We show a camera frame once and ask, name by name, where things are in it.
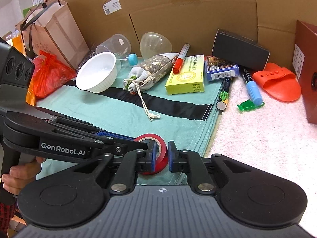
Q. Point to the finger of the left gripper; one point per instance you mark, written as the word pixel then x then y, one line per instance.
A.
pixel 115 135

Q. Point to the bag of metal rings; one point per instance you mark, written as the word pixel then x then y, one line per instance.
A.
pixel 88 56

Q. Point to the brown cardboard backdrop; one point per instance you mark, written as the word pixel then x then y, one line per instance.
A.
pixel 271 23

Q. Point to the blue bottle cap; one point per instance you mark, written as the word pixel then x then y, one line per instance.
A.
pixel 132 59

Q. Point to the orange rubber slipper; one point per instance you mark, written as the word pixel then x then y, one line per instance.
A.
pixel 279 82

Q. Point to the large dark red box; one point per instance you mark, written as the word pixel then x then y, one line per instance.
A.
pixel 304 63

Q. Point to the drawstring pouch of nuts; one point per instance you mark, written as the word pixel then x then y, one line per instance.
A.
pixel 146 74

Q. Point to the red plastic bag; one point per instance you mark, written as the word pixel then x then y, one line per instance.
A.
pixel 49 74

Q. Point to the person's left hand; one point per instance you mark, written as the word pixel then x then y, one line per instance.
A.
pixel 21 175

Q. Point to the yellow medicine box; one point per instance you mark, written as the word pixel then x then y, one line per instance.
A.
pixel 190 79

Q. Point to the blue card box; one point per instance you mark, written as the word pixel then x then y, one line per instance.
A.
pixel 217 69

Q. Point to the teal striped cloth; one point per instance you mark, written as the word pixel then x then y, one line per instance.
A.
pixel 192 131

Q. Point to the clear plastic bowl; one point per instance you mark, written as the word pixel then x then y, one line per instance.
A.
pixel 152 44

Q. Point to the red cap white marker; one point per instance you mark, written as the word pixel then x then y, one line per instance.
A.
pixel 181 58

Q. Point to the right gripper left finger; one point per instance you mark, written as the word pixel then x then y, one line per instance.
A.
pixel 130 165

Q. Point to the green black marker pen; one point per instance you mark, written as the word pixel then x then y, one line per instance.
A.
pixel 224 95

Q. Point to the red tape roll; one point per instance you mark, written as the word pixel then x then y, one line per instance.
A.
pixel 161 151

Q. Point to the black rectangular box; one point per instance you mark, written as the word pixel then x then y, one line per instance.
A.
pixel 239 50

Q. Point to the white ribbed bowl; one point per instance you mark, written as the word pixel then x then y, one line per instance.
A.
pixel 98 73

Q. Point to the green plastic clip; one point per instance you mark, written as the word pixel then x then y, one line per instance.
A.
pixel 249 106

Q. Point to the clear plastic measuring cup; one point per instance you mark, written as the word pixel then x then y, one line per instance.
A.
pixel 118 44

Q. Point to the blue cap marker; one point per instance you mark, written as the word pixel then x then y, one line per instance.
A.
pixel 252 88

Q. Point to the pink paper bag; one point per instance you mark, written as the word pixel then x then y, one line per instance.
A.
pixel 50 27

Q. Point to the white label sticker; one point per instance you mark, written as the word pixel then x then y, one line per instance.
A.
pixel 111 6

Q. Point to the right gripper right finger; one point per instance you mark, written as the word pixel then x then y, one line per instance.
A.
pixel 197 169

